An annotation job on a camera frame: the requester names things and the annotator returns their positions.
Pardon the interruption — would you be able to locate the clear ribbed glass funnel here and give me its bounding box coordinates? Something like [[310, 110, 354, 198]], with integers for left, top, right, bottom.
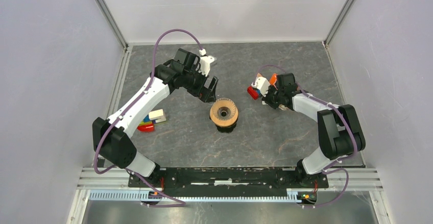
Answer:
[[211, 98, 238, 123]]

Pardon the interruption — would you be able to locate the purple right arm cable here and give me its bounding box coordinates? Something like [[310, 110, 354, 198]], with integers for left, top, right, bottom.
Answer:
[[252, 64, 359, 209]]

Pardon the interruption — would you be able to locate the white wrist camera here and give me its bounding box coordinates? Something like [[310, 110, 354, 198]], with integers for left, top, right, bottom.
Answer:
[[198, 48, 217, 77], [251, 73, 271, 96]]

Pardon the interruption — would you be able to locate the red lego brick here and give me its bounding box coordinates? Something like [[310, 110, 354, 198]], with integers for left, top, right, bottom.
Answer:
[[247, 86, 260, 100]]

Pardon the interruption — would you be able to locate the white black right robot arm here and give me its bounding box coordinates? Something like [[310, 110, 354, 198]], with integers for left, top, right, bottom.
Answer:
[[253, 73, 366, 187]]

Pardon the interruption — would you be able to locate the dark green glass dripper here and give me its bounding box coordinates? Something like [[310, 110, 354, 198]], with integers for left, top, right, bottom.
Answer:
[[209, 114, 238, 133]]

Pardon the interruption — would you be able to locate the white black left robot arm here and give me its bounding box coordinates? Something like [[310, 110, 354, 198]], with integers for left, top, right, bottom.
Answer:
[[92, 48, 218, 187]]

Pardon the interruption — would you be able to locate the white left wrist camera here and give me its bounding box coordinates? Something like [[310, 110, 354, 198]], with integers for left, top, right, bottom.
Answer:
[[198, 48, 217, 77]]

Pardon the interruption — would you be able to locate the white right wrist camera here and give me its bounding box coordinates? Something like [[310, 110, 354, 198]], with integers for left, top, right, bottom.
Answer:
[[251, 73, 271, 96]]

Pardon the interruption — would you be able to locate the orange black coffee filter box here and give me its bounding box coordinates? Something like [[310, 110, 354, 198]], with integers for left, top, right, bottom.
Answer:
[[269, 73, 277, 87]]

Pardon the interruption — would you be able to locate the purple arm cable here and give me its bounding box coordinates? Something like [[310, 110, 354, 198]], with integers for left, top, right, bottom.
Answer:
[[93, 29, 207, 208], [252, 64, 359, 209]]

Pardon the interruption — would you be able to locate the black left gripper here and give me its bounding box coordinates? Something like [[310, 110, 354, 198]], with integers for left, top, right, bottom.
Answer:
[[183, 65, 219, 104]]

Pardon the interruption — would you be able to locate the round wooden dripper stand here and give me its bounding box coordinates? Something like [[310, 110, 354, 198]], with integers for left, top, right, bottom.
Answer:
[[209, 98, 239, 128]]

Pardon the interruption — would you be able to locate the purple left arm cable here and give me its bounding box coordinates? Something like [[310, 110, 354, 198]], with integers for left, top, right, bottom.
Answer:
[[93, 29, 207, 208]]

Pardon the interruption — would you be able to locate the white wooden block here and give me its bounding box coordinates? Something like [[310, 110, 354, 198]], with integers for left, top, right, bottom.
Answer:
[[148, 109, 165, 120]]

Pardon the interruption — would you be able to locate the colourful toy block stack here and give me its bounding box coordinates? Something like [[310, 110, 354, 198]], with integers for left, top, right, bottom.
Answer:
[[137, 115, 167, 132]]

